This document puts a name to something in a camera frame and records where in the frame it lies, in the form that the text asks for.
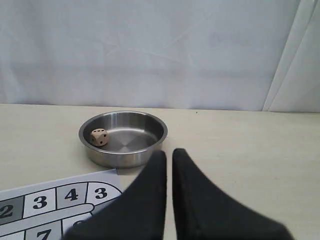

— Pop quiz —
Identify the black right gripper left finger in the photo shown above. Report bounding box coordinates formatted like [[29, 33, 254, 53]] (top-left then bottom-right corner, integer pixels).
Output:
[[63, 150, 167, 240]]

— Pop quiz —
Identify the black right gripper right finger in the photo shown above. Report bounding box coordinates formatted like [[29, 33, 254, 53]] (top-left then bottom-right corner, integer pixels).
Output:
[[172, 148, 293, 240]]

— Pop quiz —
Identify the wooden die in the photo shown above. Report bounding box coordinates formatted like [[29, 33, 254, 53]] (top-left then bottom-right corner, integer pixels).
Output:
[[89, 128, 109, 147]]

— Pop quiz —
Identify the round stainless steel bowl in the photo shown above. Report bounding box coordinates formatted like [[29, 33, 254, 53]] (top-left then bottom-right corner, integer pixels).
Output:
[[78, 110, 168, 169]]

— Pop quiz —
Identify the printed paper game board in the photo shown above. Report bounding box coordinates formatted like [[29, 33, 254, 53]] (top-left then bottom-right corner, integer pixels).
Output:
[[0, 169, 122, 240]]

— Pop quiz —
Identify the white curtain backdrop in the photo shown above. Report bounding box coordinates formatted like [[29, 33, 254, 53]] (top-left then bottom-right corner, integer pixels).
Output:
[[0, 0, 320, 112]]

